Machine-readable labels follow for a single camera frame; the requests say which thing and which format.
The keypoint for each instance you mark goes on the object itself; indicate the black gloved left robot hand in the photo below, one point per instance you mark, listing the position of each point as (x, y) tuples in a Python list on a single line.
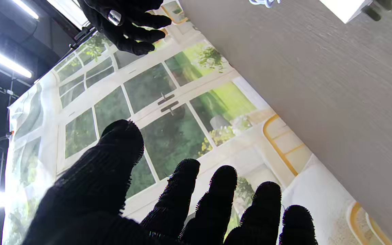
[(90, 190)]

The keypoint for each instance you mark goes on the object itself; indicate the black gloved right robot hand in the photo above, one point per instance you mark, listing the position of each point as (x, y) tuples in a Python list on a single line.
[(131, 34)]

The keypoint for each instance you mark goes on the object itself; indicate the white charger head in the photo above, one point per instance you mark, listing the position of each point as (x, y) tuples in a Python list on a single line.
[(344, 8)]

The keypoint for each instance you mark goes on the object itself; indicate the printed sunroom backdrop banner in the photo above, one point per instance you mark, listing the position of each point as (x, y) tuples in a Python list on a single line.
[(168, 129)]

